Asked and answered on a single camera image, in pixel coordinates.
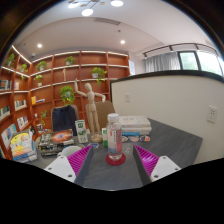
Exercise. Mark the stack of colourful books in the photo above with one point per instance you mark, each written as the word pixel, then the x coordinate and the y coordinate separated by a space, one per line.
pixel 22 146

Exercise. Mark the wooden shelf unit with books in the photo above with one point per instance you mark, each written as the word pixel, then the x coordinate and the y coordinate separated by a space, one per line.
pixel 46 86

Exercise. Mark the black curtain rail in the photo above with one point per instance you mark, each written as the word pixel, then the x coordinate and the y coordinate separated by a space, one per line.
pixel 180 46

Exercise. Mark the dark blue office chair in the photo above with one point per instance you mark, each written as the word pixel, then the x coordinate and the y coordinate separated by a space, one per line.
pixel 64 118

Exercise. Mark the white wall switch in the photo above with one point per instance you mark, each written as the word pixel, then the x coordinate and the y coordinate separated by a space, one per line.
pixel 127 97

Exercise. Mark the recessed ceiling downlight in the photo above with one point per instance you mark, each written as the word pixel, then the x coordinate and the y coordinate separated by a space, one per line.
pixel 39 45
pixel 122 42

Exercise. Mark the wooden artist mannequin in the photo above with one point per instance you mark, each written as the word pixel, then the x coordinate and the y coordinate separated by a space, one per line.
pixel 90 106

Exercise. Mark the white wall socket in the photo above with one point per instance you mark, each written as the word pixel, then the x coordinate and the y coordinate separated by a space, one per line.
pixel 212 114

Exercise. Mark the flat round red coaster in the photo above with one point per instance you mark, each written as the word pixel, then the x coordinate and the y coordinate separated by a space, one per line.
pixel 115 163

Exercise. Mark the stack of white books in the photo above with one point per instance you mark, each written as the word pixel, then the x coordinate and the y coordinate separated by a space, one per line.
pixel 135 125

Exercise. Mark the ceiling air vent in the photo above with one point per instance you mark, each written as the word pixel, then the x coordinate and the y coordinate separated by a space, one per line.
pixel 106 21

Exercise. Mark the branched ceiling light fixture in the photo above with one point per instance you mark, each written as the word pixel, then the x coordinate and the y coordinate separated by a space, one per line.
pixel 87 12

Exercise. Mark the black framed window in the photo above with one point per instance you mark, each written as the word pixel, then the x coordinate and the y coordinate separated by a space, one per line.
pixel 200 62

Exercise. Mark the grey curtain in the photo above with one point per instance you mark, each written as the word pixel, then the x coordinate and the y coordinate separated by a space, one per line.
pixel 162 62

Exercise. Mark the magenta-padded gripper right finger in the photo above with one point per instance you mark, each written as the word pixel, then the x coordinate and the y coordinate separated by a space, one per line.
pixel 164 166

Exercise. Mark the small green white box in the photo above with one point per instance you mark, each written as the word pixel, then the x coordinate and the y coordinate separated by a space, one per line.
pixel 104 137

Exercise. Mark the tall green white carton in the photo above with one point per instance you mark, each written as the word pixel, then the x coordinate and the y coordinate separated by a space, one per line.
pixel 81 131

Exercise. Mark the round colourful sticker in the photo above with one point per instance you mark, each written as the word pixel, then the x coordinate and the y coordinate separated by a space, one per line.
pixel 144 138
pixel 133 138

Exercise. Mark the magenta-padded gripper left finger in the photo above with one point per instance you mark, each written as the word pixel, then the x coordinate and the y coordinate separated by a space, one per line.
pixel 60 166

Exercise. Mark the clear plastic water bottle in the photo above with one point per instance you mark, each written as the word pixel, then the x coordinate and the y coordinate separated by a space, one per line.
pixel 114 140

